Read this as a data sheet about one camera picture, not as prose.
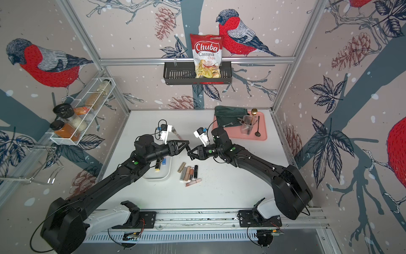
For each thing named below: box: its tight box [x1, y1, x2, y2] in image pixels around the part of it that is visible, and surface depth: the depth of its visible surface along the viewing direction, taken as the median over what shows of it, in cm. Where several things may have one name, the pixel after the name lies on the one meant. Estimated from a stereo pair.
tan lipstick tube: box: [183, 165, 191, 182], surface depth 89 cm
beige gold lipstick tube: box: [177, 161, 187, 174], surface depth 92 cm
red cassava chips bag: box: [190, 33, 224, 79], surface depth 85 cm
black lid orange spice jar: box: [49, 120, 81, 142], surface depth 64 cm
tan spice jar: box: [84, 92, 104, 111], surface depth 79 cm
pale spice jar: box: [96, 79, 112, 96], surface depth 87 cm
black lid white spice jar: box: [52, 103, 88, 133], surface depth 65 cm
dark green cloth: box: [214, 105, 248, 127], surface depth 120 cm
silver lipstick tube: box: [179, 166, 188, 182], surface depth 90 cm
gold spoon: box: [249, 107, 258, 125], surface depth 103 cm
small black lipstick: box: [193, 165, 199, 179], surface depth 90 cm
